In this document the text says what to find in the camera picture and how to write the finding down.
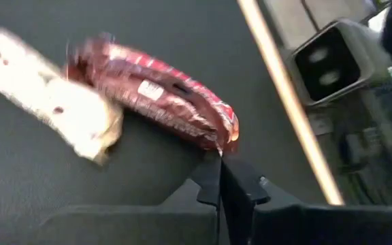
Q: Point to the light wooden table board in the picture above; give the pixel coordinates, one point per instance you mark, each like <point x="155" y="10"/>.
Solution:
<point x="285" y="92"/>

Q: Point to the grey table-level camera box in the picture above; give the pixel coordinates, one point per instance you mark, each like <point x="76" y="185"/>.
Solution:
<point x="339" y="64"/>

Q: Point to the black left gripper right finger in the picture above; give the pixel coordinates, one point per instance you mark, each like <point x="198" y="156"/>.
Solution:
<point x="318" y="226"/>

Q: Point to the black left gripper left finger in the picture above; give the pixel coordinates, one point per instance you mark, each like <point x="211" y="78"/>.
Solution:
<point x="131" y="226"/>

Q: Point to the white Payday candy bar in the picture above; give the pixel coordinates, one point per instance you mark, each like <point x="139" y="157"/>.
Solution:
<point x="46" y="95"/>

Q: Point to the brown Payday candy bar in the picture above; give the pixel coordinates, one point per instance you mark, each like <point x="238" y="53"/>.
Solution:
<point x="155" y="92"/>

